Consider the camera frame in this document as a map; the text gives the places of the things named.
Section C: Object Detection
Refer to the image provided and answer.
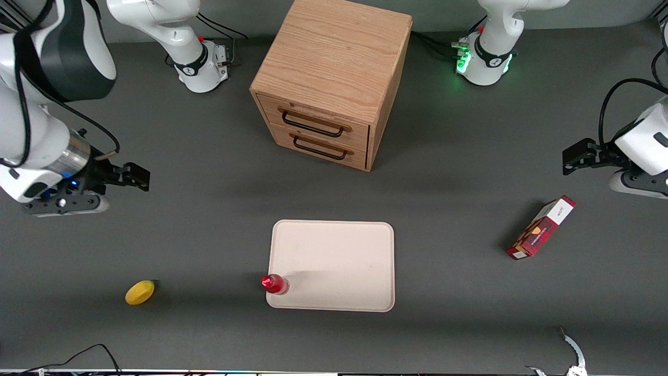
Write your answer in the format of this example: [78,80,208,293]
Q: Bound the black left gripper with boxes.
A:
[562,138,628,176]

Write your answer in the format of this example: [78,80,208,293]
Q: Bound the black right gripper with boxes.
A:
[88,157,151,193]

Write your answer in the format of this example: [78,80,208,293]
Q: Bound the coke bottle with red cap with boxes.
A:
[261,274,290,296]

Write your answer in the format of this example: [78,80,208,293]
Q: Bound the beige plastic tray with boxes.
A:
[266,219,396,313]

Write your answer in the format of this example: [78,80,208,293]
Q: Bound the red plaid shortbread box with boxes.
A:
[505,195,577,261]

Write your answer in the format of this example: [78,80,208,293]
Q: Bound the yellow lemon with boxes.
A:
[125,280,156,306]

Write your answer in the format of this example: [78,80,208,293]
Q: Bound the wooden drawer front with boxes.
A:
[256,93,372,153]
[267,123,369,172]

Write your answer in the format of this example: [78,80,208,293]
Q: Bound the white serrated plastic strip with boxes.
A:
[559,327,587,376]

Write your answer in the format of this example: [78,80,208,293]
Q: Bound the wooden two-drawer cabinet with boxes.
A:
[249,0,414,172]

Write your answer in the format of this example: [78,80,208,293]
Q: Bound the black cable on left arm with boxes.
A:
[598,50,668,153]

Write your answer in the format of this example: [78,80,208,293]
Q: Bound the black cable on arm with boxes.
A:
[598,50,668,153]
[0,0,122,169]

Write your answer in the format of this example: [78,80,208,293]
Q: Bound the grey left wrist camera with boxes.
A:
[607,169,668,201]

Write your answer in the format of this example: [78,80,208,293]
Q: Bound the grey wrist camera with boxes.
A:
[22,191,111,218]
[607,169,668,201]

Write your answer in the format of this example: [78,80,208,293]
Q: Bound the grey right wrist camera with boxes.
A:
[22,191,111,218]

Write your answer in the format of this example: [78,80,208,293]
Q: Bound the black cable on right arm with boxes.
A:
[0,0,122,169]

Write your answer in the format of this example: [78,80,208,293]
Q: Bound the black cable at right base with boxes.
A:
[165,13,249,69]

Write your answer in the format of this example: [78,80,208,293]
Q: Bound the black cables at left base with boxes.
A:
[411,15,488,61]

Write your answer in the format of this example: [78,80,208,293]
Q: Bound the thin black cable at table edge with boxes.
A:
[20,343,124,376]

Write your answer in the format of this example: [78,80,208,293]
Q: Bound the black metal drawer handle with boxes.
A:
[277,107,353,139]
[288,133,355,161]

